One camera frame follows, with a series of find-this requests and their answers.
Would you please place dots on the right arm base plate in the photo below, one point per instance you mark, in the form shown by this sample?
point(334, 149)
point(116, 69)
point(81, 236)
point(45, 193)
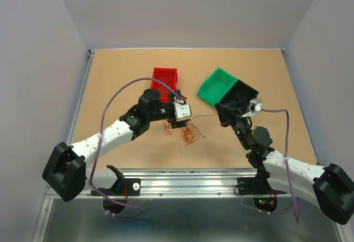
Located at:
point(254, 186)

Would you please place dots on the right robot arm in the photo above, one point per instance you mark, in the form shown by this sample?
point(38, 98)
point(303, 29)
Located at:
point(329, 188)

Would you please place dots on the black plastic bin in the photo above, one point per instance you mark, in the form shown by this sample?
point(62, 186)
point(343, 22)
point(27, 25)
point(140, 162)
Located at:
point(238, 97)

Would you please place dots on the aluminium rail frame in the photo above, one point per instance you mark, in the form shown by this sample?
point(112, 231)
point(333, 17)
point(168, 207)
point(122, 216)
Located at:
point(183, 204)

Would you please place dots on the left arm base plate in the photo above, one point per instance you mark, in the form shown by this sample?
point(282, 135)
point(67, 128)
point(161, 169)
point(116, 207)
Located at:
point(118, 186)

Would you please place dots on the green plastic bin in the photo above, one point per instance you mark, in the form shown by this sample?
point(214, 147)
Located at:
point(216, 86)

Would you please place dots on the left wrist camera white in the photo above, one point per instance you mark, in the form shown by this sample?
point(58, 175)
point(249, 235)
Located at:
point(182, 110)

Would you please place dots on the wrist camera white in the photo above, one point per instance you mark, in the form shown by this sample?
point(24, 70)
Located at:
point(182, 110)
point(255, 107)

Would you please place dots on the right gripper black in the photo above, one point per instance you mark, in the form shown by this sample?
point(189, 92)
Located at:
point(226, 116)

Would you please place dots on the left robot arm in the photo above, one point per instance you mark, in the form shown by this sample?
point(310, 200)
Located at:
point(67, 170)

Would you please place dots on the red plastic bin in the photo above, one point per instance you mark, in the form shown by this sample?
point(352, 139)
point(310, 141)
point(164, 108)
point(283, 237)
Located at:
point(168, 76)

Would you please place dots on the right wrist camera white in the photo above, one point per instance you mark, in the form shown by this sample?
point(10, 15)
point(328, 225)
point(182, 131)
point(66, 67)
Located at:
point(255, 107)

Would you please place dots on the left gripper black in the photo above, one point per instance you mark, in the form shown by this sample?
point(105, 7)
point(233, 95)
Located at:
point(178, 123)

